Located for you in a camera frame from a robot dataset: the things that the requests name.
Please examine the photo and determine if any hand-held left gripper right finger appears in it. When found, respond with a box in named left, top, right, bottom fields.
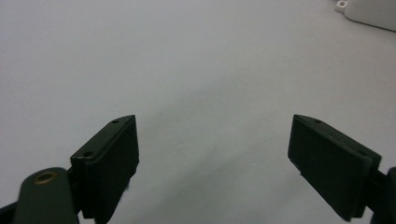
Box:
left=287, top=114, right=382, bottom=222

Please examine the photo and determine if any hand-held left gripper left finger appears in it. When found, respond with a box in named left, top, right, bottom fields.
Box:
left=69, top=114, right=140, bottom=224

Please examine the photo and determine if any white plastic container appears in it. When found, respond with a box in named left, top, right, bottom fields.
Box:
left=334, top=0, right=396, bottom=33

